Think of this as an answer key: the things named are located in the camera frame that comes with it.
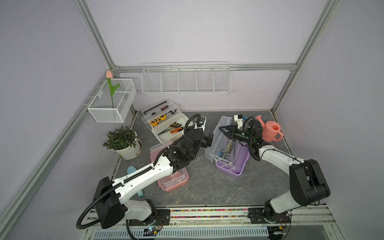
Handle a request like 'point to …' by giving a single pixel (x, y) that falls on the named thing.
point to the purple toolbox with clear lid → (230, 156)
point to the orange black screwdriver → (177, 130)
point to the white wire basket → (113, 100)
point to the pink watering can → (270, 130)
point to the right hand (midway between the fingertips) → (218, 127)
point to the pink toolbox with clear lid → (174, 180)
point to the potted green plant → (123, 141)
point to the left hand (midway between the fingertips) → (204, 129)
